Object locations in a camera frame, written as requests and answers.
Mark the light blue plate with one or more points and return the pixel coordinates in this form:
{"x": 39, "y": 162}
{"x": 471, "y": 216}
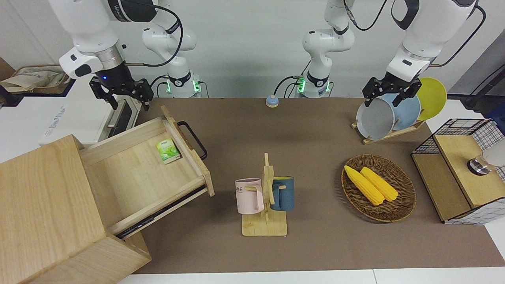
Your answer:
{"x": 408, "y": 112}

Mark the green tea packet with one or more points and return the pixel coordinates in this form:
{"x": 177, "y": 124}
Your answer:
{"x": 168, "y": 150}

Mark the wooden plate rack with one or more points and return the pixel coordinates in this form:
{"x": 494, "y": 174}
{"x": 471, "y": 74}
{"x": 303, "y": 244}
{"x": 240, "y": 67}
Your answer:
{"x": 394, "y": 134}

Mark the blue and beige round button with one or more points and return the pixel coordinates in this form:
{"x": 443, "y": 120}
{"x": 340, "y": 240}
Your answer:
{"x": 272, "y": 101}

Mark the brown table mat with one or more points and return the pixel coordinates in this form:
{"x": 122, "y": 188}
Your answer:
{"x": 315, "y": 248}

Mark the wooden mug rack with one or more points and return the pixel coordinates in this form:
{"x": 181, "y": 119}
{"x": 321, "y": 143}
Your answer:
{"x": 264, "y": 227}

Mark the pink mug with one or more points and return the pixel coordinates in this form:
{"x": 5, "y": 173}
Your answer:
{"x": 246, "y": 197}

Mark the dark blue mug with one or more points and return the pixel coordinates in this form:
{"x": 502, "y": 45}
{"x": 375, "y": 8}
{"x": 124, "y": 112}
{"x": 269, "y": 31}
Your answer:
{"x": 286, "y": 195}

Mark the white toaster oven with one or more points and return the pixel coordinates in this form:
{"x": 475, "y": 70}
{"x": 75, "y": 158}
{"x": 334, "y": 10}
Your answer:
{"x": 75, "y": 114}

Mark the glass bulb with metal base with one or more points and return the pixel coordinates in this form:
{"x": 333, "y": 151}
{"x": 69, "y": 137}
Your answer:
{"x": 479, "y": 165}

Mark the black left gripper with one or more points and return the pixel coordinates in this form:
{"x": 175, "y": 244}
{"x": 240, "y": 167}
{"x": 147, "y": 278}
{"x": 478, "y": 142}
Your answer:
{"x": 390, "y": 86}

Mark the light wooden cabinet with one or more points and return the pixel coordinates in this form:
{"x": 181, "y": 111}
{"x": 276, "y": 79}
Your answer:
{"x": 43, "y": 213}

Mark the black stand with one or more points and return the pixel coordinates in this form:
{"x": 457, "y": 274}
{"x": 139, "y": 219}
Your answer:
{"x": 479, "y": 101}

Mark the beige paper bag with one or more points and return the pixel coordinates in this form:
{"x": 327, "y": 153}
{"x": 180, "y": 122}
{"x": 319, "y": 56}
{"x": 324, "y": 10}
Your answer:
{"x": 31, "y": 79}

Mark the yellow corn cob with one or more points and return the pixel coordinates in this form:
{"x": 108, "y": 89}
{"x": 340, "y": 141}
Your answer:
{"x": 365, "y": 185}
{"x": 380, "y": 183}

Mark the light wooden drawer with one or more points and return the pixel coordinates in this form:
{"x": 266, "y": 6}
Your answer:
{"x": 134, "y": 181}

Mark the brown tray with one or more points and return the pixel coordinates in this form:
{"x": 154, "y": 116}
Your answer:
{"x": 68, "y": 83}

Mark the grey plate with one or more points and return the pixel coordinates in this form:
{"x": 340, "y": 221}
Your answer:
{"x": 375, "y": 120}

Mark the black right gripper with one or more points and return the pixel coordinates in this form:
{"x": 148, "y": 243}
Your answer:
{"x": 116, "y": 81}

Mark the brown wicker basket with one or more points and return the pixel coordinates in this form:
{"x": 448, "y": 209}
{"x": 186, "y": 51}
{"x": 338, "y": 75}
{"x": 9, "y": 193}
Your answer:
{"x": 398, "y": 211}

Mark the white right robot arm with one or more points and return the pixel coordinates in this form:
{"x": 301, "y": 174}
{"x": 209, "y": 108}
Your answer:
{"x": 86, "y": 23}

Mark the yellow plate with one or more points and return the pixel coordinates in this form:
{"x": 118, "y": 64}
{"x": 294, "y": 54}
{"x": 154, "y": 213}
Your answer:
{"x": 434, "y": 98}

